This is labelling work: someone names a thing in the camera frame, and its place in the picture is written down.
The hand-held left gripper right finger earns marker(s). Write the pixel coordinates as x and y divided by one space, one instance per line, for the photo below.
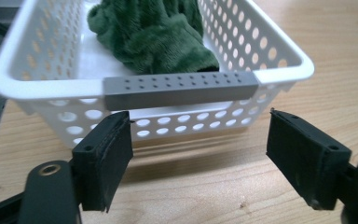
304 165

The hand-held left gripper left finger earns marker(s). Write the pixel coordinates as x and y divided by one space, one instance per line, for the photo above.
101 165

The green plush cloth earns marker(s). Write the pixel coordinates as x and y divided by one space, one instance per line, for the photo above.
155 34

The white perforated plastic basket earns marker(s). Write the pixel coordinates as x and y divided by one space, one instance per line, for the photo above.
74 85

